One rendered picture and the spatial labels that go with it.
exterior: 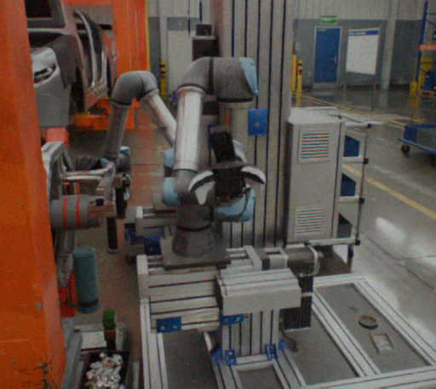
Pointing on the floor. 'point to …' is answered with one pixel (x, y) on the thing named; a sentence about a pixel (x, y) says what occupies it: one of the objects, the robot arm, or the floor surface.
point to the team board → (363, 55)
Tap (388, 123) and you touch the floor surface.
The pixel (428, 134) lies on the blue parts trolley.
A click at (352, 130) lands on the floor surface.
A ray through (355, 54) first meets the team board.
